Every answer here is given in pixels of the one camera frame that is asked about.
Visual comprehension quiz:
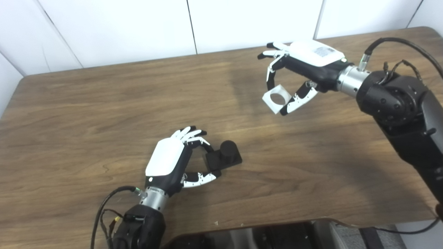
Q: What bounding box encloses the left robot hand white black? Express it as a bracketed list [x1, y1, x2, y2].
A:
[145, 126, 222, 197]

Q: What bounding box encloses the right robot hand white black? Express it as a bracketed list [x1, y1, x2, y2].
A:
[257, 40, 353, 116]

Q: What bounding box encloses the black peg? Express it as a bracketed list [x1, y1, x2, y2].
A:
[206, 140, 243, 173]

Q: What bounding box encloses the white square piece with hole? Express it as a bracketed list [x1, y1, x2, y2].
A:
[262, 85, 292, 114]

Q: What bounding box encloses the dark robot torso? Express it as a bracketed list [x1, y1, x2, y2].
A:
[163, 218, 443, 249]

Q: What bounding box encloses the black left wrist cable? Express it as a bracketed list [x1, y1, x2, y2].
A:
[91, 186, 142, 249]

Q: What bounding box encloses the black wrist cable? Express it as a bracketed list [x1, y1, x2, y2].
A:
[91, 186, 142, 249]
[358, 37, 443, 80]

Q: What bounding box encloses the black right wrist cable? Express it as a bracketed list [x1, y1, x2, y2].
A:
[358, 37, 443, 80]

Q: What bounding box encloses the thin left wrist wire bundle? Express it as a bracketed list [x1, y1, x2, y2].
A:
[100, 209, 124, 244]

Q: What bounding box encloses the thin wrist wire bundle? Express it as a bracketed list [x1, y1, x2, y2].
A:
[100, 209, 124, 244]
[379, 60, 423, 85]

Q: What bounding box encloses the thin right wrist wire bundle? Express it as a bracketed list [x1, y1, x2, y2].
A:
[379, 60, 423, 85]

